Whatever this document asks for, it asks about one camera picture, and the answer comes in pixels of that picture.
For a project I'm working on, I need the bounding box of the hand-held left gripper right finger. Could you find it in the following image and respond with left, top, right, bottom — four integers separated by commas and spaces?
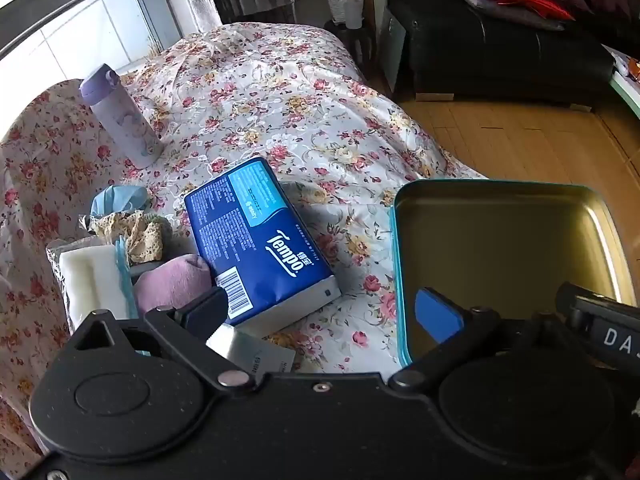
389, 287, 566, 393

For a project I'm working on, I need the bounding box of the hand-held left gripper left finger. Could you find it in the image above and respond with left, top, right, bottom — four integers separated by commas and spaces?
67, 286, 256, 391

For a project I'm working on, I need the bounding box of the pink soft cloth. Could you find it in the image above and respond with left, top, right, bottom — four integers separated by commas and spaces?
134, 254, 213, 317

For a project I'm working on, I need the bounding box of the teal metal tin box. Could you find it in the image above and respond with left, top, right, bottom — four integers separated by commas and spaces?
389, 179, 637, 366

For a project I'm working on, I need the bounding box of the light blue cloth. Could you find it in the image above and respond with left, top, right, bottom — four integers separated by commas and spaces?
90, 184, 151, 217

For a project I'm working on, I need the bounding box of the silver foil packet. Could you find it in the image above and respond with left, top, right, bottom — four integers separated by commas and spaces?
206, 322, 297, 376

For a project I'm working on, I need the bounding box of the blue tissue pack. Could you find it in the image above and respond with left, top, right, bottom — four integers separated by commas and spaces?
183, 156, 342, 337

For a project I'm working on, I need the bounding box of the beige lace cloth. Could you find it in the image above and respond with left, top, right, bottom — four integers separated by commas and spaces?
80, 209, 173, 265

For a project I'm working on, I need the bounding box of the white sponge in wrapper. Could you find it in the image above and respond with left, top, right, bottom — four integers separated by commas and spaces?
46, 236, 140, 332

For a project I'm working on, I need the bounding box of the purple thermos bottle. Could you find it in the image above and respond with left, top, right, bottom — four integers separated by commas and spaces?
79, 63, 166, 169

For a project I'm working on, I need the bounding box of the floral bedspread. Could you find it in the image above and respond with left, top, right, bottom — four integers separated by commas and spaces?
0, 22, 488, 461

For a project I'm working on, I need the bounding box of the black leather sofa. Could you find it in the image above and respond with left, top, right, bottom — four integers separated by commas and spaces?
382, 0, 616, 106

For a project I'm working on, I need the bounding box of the dark round stool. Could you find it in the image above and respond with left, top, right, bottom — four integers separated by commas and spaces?
324, 20, 377, 78

